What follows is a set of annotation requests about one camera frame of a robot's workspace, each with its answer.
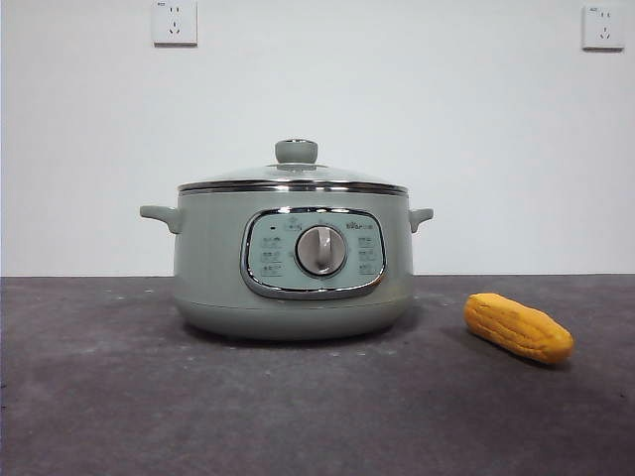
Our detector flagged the glass lid with green knob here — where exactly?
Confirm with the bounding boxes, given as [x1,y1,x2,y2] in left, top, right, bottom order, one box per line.
[177,138,407,193]

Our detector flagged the yellow corn cob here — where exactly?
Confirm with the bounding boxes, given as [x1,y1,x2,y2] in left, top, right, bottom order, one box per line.
[463,292,575,367]

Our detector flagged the sage green electric pot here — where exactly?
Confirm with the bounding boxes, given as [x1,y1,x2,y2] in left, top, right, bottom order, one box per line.
[139,185,436,342]

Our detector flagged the white wall socket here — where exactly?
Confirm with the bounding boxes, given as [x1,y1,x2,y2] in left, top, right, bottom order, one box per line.
[581,4,625,53]
[152,0,198,49]

